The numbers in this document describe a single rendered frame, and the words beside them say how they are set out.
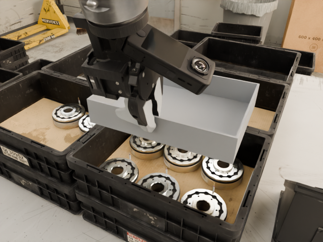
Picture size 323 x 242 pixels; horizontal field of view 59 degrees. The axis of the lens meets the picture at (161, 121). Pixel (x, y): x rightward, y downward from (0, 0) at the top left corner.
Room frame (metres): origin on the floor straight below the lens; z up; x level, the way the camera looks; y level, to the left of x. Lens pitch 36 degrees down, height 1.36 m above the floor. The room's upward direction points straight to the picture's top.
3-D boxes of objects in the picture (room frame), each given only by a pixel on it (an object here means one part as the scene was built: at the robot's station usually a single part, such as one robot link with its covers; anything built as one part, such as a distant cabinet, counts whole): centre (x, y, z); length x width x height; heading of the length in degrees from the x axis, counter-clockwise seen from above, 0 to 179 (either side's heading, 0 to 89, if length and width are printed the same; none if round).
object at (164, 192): (0.43, 0.01, 0.86); 0.05 x 0.05 x 0.01
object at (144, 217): (0.50, -0.03, 0.87); 0.40 x 0.30 x 0.11; 62
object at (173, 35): (2.54, -0.28, 0.31); 0.40 x 0.30 x 0.34; 65
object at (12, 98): (0.69, 0.33, 0.87); 0.40 x 0.30 x 0.11; 62
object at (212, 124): (0.47, -0.03, 1.07); 0.27 x 0.20 x 0.05; 65
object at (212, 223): (0.50, -0.03, 0.92); 0.40 x 0.30 x 0.02; 62
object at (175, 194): (0.43, 0.01, 0.86); 0.10 x 0.10 x 0.01
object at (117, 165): (0.49, 0.11, 0.86); 0.05 x 0.05 x 0.01
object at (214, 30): (2.38, -0.64, 0.37); 0.42 x 0.34 x 0.46; 65
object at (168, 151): (0.56, -0.06, 0.86); 0.10 x 0.10 x 0.01
